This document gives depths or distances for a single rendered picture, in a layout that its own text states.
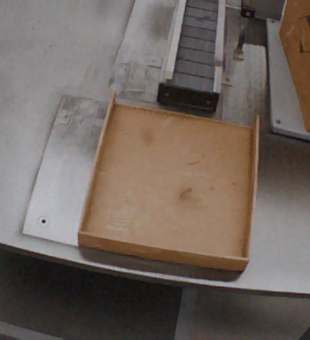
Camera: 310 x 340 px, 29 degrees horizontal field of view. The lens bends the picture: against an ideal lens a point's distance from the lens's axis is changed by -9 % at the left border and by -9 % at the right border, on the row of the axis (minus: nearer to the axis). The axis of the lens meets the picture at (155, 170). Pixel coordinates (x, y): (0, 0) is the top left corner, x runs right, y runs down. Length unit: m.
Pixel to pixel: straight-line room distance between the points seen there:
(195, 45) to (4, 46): 0.40
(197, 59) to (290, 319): 1.00
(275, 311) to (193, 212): 0.95
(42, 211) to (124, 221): 0.13
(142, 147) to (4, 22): 0.48
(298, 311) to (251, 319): 0.17
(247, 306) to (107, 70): 0.96
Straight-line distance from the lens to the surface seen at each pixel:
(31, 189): 1.02
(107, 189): 1.01
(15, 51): 1.26
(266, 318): 1.88
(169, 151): 1.07
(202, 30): 1.25
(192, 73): 1.14
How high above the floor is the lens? 1.66
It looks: 52 degrees down
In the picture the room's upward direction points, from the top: 9 degrees clockwise
